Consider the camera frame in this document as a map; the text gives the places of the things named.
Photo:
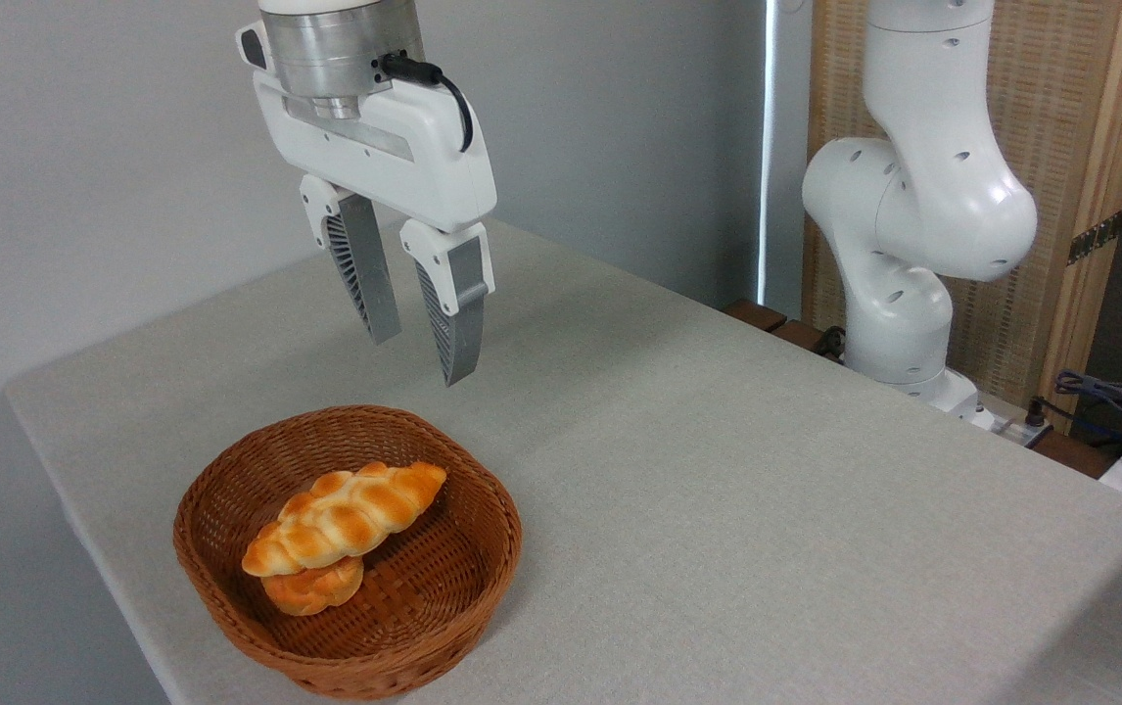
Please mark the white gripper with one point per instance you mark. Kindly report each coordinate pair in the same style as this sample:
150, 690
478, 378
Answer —
395, 157

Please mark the long braided bread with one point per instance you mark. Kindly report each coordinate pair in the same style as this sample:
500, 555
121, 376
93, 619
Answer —
346, 519

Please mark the round knotted bread roll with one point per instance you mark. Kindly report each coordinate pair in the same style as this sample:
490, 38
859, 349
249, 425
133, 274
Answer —
311, 592

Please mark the brown wicker basket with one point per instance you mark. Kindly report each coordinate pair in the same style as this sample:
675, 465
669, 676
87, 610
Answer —
424, 587

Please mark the brown wooden block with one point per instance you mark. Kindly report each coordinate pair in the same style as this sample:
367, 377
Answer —
755, 314
801, 336

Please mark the woven wooden folding screen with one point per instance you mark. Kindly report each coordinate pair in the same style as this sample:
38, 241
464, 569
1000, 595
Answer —
1051, 98

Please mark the metal screen hinge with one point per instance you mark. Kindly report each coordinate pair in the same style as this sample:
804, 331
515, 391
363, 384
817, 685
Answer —
1097, 237

